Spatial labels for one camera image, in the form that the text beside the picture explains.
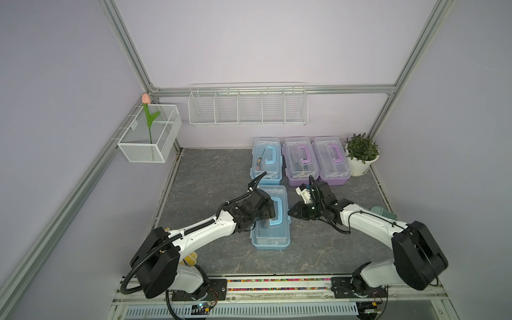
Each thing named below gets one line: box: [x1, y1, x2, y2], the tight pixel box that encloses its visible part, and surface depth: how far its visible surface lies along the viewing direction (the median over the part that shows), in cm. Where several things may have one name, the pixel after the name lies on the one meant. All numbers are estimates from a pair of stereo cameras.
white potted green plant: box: [344, 132, 380, 177], surface depth 99 cm
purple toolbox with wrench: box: [312, 136, 351, 186], surface depth 104 cm
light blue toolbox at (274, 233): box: [250, 185, 292, 250], surface depth 81 cm
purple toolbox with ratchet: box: [282, 137, 320, 187], surface depth 104 cm
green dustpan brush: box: [370, 206, 398, 221], surface depth 96 cm
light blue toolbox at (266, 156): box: [250, 137, 283, 186], surface depth 103 cm
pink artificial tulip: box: [142, 93, 161, 144], surface depth 87 cm
